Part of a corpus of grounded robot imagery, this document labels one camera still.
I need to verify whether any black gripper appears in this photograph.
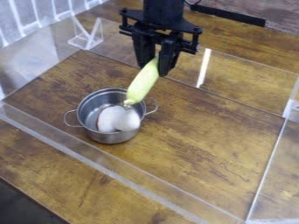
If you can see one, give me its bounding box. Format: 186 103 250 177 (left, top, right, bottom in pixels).
118 0 201 77

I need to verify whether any green handled metal spoon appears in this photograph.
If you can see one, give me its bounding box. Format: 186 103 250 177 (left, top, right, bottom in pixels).
122 55 161 106

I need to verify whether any clear acrylic triangle stand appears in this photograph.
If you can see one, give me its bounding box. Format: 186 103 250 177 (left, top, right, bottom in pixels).
68 17 104 50

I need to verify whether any white mushroom toy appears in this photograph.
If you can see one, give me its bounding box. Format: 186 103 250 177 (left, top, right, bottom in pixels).
96 105 140 133

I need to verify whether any small steel pot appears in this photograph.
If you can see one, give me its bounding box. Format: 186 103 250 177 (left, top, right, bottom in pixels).
62 87 157 144

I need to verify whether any black strip on wall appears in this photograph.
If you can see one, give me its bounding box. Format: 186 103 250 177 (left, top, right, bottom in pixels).
190 4 266 27

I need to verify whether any clear acrylic enclosure wall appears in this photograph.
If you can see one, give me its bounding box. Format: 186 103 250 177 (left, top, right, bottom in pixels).
0 101 245 224

